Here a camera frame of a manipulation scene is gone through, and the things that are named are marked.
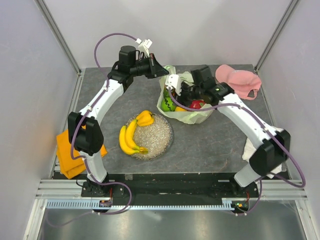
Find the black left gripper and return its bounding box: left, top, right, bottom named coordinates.
left=130, top=53, right=169, bottom=80

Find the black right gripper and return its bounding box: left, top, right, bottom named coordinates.
left=171, top=81, right=204, bottom=110

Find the red fake dragon fruit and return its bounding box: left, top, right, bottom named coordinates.
left=189, top=100, right=206, bottom=110

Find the translucent green plastic bag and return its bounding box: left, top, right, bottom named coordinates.
left=156, top=76, right=213, bottom=125

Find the yellow fake bell pepper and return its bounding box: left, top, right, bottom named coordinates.
left=136, top=110, right=155, bottom=127

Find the yellow fake banana bunch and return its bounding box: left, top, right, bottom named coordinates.
left=119, top=119, right=148, bottom=155

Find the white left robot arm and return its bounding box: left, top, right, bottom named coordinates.
left=67, top=45, right=169, bottom=197

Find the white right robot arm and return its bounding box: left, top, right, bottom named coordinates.
left=175, top=65, right=291, bottom=197

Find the yellow fake lemon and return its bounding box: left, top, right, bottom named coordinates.
left=175, top=106, right=187, bottom=112

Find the green fake apple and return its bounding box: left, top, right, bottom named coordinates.
left=160, top=97, right=177, bottom=112

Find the pink baseball cap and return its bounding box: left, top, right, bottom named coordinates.
left=215, top=64, right=262, bottom=100

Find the speckled glass plate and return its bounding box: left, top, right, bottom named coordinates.
left=124, top=113, right=174, bottom=161

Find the white folded towel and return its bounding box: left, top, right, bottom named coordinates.
left=234, top=125, right=291, bottom=186

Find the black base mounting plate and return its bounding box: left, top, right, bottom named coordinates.
left=81, top=172, right=259, bottom=199

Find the orange cloth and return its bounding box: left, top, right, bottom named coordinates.
left=56, top=128, right=108, bottom=180

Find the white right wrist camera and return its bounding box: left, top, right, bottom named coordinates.
left=164, top=74, right=182, bottom=96

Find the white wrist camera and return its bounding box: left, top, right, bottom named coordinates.
left=164, top=74, right=182, bottom=96
left=135, top=38, right=153, bottom=58

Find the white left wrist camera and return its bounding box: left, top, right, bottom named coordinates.
left=135, top=38, right=153, bottom=58

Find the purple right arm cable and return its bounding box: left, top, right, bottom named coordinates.
left=167, top=86, right=307, bottom=216

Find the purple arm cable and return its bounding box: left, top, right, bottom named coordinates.
left=167, top=86, right=307, bottom=216
left=46, top=33, right=133, bottom=227

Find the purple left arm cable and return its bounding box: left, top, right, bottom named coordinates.
left=46, top=33, right=133, bottom=227

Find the grey slotted cable duct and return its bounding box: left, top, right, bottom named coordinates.
left=46, top=199, right=235, bottom=211

